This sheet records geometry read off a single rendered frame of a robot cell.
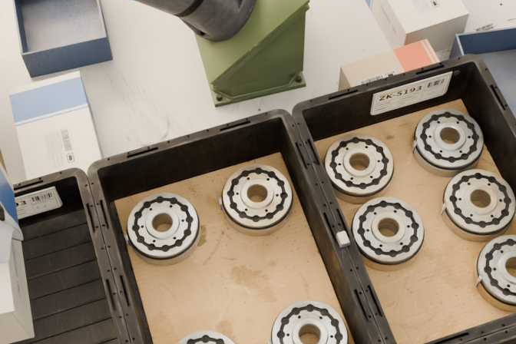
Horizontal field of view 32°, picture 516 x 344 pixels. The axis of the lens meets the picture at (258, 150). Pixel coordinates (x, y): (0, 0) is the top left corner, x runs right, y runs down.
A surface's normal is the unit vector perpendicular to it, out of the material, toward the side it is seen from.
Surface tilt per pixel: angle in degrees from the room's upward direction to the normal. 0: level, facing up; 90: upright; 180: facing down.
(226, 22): 73
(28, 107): 0
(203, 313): 0
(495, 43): 90
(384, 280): 0
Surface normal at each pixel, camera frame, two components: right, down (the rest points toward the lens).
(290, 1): -0.69, -0.18
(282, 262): -0.02, -0.49
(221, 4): 0.29, 0.44
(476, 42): 0.15, 0.86
